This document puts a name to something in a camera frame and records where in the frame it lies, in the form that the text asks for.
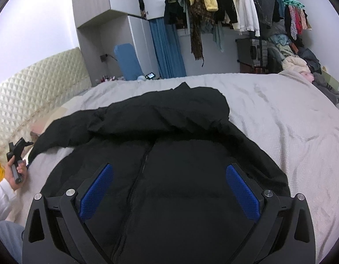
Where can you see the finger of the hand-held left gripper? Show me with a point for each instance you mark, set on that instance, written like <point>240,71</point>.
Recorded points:
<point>22,144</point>

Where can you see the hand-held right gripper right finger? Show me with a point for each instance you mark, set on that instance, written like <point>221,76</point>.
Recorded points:
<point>243,195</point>

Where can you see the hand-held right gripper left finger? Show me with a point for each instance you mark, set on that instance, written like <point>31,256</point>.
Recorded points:
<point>96,194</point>

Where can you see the black padded jacket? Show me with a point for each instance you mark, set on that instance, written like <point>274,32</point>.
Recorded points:
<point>186,156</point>

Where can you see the person's left forearm white sleeve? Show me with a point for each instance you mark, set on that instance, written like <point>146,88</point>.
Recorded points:
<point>1,200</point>

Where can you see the pile of mixed clothes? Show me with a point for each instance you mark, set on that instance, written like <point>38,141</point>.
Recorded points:
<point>293,55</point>

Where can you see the person's left hand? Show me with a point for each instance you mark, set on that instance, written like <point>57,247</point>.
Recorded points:
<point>20,176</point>

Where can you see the pale pink pillow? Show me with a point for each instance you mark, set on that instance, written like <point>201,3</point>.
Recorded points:
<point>52,118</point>

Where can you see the cream quilted headboard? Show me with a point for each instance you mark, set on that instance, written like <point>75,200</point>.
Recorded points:
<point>34,88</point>

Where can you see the person's leg light blue trousers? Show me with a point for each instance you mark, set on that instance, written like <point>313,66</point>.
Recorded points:
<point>8,242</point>

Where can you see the bed with grey sheet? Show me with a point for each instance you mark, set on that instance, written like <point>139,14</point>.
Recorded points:
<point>282,121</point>

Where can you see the small device with screen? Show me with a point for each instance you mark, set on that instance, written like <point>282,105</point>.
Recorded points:
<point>150,75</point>

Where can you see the blue cushion board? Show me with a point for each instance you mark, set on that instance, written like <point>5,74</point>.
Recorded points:
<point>128,60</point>

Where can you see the black cabinet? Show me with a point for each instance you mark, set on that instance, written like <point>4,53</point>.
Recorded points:
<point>248,51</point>

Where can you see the green box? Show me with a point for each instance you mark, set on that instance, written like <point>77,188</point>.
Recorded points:
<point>330,78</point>

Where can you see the blue curtain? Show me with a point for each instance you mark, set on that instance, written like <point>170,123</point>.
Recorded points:
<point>168,52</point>

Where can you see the pale teal hanging garment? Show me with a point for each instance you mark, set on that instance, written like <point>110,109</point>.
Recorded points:
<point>217,37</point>

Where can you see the grey wardrobe cabinet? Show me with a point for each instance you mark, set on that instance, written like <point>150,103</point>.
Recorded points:
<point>97,0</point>

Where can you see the leopard print scarf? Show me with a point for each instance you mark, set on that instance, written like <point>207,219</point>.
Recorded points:
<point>198,24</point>

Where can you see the teal clip hanger with socks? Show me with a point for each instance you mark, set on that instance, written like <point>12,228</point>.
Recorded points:
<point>294,19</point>

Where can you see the white hanging garment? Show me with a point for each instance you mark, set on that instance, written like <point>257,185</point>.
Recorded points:
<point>248,8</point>

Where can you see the black hanging cardigan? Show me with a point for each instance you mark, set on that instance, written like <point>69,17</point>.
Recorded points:
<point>227,2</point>

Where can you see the dark grey hanging coat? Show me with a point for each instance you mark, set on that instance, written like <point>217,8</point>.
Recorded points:
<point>264,0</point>

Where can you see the black hanging jacket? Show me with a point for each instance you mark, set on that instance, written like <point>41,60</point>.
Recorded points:
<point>173,5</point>

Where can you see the wall power socket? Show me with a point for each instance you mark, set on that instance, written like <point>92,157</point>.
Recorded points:
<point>103,58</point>

